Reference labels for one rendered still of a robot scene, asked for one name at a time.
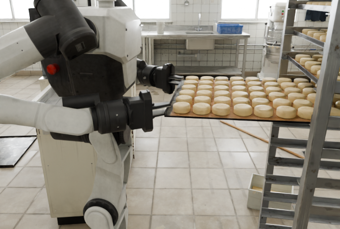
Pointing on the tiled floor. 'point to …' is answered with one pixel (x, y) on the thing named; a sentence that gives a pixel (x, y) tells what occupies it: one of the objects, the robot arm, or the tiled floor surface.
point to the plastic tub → (255, 185)
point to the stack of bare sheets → (14, 149)
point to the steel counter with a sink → (196, 42)
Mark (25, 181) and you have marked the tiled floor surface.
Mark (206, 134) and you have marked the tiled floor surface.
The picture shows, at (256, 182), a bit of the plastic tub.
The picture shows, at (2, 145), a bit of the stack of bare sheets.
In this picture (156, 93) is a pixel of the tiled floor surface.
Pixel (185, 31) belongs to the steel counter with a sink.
